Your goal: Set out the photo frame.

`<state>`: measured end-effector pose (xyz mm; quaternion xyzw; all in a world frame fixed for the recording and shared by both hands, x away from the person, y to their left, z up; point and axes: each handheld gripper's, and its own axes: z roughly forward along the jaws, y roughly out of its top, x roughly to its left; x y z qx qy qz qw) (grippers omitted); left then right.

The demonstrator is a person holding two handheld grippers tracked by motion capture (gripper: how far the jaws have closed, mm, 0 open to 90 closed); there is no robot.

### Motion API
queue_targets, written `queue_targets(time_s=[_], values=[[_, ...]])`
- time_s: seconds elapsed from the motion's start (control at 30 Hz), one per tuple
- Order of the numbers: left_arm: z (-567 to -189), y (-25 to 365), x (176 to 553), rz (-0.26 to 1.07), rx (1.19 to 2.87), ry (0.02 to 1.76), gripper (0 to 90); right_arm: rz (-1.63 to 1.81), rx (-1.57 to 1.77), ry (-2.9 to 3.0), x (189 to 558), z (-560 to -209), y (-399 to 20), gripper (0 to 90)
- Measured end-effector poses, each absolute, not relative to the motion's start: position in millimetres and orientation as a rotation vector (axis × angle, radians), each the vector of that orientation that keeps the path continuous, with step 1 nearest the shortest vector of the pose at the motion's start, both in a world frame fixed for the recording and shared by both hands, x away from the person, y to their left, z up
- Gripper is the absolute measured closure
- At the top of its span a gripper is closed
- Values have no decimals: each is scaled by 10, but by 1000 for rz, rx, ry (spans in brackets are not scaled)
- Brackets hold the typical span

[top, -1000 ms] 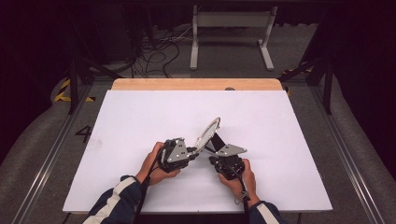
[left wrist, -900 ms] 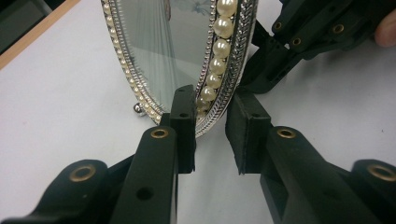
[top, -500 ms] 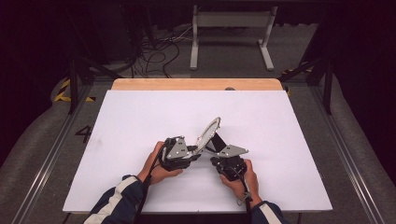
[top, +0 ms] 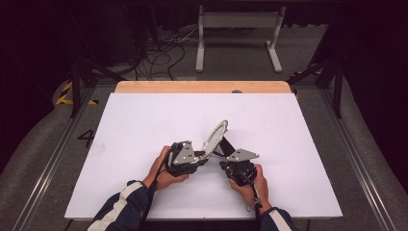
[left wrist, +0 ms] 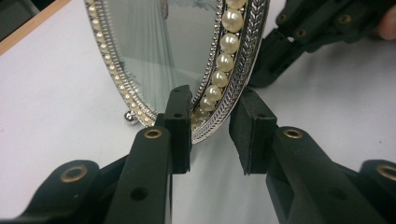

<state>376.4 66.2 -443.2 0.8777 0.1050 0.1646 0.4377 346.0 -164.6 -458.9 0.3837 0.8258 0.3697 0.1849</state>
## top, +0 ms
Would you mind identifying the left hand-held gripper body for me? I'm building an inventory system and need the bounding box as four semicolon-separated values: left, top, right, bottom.
166;140;198;177

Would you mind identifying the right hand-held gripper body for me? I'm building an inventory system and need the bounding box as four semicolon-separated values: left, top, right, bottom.
219;147;261;187

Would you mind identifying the person's left hand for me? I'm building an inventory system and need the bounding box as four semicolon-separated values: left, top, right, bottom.
142;145;191;191

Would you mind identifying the person's right hand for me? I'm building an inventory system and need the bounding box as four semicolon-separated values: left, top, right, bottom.
228;164;269;214

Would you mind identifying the white table board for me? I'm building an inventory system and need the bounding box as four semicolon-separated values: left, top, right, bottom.
64;92;344;221

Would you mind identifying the yellow black floor tape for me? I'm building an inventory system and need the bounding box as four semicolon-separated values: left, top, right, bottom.
290;67;322;78
56;81;99;106

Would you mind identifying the black metal stand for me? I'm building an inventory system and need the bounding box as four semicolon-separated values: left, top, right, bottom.
65;9;127;118
287;57;344;118

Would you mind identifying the right hand-held gripper cable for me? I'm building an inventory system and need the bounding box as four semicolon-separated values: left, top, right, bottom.
240;171;264;225

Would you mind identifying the hand-held gripper cable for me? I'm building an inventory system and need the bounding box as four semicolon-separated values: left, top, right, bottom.
138;143;178;231
240;171;264;225

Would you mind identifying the left hand-held gripper cable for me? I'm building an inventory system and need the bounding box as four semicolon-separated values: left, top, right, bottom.
138;143;178;231

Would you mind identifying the tangle of black floor cables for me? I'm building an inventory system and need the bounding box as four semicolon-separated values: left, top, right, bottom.
134;25;200;81

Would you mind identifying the aluminium floor rail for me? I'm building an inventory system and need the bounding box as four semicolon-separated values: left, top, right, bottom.
320;88;399;231
11;86;97;231

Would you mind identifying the white metal desk frame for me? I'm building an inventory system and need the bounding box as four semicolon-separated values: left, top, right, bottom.
195;5;287;74

